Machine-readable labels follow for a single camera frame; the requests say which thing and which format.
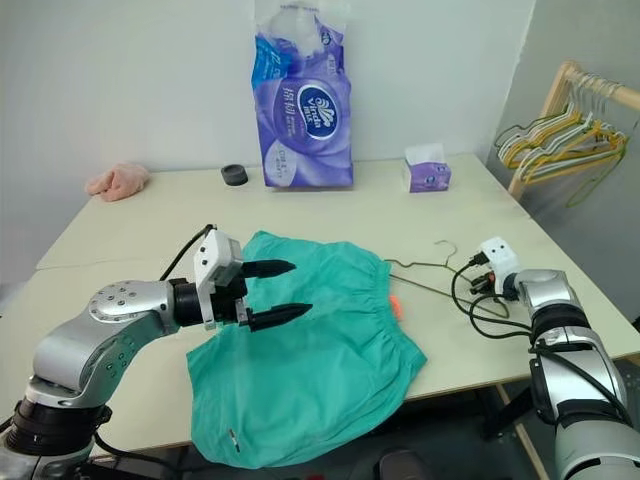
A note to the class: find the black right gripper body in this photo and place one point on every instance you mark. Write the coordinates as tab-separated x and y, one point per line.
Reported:
484	285

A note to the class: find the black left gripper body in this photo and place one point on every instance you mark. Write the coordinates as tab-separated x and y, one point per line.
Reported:
227	302

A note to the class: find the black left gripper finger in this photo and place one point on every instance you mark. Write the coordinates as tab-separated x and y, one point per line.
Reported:
270	268
280	315

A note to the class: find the green shorts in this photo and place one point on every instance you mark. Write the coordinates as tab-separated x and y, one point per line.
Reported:
310	360

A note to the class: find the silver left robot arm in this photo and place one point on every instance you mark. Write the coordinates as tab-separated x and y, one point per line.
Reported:
100	330

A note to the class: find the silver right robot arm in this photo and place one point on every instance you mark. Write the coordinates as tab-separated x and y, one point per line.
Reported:
575	380

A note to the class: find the black round puck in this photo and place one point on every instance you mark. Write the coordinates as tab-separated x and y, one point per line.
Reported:
234	175

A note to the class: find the purple tissue pack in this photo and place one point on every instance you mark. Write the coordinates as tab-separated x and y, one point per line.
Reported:
427	172

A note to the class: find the black metal table leg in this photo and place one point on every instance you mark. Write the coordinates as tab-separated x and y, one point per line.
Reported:
507	412

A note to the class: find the purple toilet paper pack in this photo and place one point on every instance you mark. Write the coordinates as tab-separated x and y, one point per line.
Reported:
300	125

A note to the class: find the light wooden leg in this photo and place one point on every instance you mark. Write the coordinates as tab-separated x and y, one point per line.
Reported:
522	440

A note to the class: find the pink cloth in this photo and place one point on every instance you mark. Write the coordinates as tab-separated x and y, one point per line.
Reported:
117	182

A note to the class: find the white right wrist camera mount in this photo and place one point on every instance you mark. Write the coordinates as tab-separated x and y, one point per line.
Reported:
500	260

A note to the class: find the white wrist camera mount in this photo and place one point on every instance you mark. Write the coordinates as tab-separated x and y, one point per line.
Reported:
500	260
220	255

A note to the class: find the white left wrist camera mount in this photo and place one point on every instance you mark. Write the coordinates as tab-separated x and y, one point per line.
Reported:
220	255

